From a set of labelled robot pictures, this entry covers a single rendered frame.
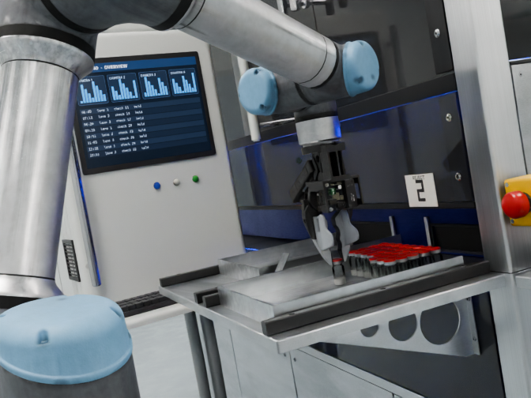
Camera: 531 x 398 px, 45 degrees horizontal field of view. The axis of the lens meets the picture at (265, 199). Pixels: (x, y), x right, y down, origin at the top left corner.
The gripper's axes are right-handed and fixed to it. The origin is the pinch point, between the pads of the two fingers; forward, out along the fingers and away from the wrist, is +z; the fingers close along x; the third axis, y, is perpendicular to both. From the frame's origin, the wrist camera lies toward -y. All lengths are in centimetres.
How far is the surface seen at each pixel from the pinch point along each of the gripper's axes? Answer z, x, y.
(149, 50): -56, -7, -79
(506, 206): -6.1, 14.2, 28.7
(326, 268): 3.6, 2.1, -8.3
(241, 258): 2.9, -2.9, -42.4
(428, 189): -8.7, 17.5, 6.5
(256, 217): -1, 25, -101
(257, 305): 2.7, -19.9, 10.8
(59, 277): 53, -17, -533
